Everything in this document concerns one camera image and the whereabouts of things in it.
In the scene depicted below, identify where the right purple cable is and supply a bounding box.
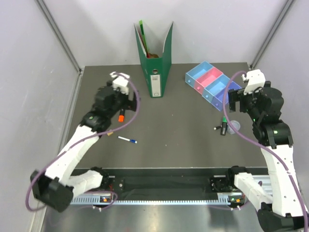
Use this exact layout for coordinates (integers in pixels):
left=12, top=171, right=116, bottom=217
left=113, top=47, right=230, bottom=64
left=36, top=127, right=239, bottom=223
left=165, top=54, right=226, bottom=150
left=222, top=70, right=309, bottom=213

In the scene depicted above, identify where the light blue drawer box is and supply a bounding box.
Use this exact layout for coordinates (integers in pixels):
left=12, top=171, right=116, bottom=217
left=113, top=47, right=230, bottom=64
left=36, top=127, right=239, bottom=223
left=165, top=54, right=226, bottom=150
left=185, top=61, right=213, bottom=88

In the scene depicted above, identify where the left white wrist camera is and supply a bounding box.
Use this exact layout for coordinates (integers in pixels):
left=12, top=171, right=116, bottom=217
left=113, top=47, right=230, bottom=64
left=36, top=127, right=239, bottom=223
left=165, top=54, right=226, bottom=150
left=110, top=72, right=130, bottom=95

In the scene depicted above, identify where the green lever arch binder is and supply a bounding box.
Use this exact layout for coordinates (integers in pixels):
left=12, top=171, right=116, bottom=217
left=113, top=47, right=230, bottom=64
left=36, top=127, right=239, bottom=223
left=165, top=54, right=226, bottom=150
left=134, top=20, right=173, bottom=98

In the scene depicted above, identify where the pink drawer box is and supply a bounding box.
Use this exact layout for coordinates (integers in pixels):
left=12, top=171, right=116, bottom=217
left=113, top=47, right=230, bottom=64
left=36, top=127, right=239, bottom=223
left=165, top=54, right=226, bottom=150
left=194, top=67, right=223, bottom=94

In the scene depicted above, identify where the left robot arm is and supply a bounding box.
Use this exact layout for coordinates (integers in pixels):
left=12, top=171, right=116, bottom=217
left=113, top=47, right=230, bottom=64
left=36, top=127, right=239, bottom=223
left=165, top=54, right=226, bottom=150
left=30, top=84, right=137, bottom=213

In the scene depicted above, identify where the purple cable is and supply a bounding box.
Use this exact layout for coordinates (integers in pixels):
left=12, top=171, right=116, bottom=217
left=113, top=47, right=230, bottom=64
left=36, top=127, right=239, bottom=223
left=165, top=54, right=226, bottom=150
left=25, top=72, right=141, bottom=213
left=222, top=70, right=309, bottom=213

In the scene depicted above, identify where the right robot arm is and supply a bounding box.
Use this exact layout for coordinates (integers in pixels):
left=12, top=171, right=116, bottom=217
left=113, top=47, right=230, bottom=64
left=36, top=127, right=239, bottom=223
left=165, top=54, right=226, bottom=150
left=224, top=82, right=309, bottom=232

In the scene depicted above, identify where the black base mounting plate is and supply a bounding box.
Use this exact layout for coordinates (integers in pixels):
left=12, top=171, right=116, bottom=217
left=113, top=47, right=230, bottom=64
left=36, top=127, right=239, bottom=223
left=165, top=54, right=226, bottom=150
left=93, top=175, right=227, bottom=193

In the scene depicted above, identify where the teal blue drawer box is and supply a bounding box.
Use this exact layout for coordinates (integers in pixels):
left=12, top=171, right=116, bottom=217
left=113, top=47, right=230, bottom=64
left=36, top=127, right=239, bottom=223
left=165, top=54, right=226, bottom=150
left=202, top=74, right=230, bottom=102

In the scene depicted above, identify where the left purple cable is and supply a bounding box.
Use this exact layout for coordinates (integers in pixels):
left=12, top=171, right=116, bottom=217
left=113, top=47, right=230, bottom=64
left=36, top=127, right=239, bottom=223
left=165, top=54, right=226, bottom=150
left=25, top=72, right=141, bottom=213

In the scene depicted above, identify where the blue white pen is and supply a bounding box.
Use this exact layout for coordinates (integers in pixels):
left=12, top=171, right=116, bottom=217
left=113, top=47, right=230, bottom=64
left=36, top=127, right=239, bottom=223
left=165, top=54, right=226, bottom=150
left=118, top=136, right=138, bottom=144

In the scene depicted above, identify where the grey slotted cable duct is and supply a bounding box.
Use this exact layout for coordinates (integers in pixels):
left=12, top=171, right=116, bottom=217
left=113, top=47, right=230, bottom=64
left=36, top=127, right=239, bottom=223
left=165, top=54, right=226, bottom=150
left=70, top=193, right=246, bottom=207

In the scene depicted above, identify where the clear round clip container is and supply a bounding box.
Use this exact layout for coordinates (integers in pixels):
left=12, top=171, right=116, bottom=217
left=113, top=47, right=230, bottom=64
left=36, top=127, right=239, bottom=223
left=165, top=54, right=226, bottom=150
left=227, top=120, right=240, bottom=134

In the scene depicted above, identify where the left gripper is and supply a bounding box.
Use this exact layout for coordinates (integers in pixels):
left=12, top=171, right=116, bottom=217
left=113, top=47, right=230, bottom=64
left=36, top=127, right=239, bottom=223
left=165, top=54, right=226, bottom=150
left=107, top=80, right=140, bottom=117

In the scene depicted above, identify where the orange highlighter marker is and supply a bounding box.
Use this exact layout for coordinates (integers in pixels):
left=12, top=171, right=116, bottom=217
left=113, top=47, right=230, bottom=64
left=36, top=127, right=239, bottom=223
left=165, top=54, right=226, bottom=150
left=118, top=109, right=125, bottom=122

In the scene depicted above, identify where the purple drawer box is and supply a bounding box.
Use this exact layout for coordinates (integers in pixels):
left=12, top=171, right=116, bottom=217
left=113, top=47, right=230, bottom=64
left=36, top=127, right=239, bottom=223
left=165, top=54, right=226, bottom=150
left=211, top=81, right=242, bottom=111

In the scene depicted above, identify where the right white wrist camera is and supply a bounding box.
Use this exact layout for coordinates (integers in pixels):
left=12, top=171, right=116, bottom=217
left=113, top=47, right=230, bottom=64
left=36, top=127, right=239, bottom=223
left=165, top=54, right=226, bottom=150
left=241, top=69, right=266, bottom=95

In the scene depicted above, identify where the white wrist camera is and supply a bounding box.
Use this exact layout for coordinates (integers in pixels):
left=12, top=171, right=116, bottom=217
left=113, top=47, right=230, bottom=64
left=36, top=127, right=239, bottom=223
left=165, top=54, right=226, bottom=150
left=110, top=72, right=130, bottom=95
left=241, top=69, right=266, bottom=95

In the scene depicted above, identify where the green highlighter marker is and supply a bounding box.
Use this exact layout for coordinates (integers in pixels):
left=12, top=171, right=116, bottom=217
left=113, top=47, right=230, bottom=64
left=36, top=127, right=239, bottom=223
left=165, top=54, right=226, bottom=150
left=220, top=116, right=228, bottom=136

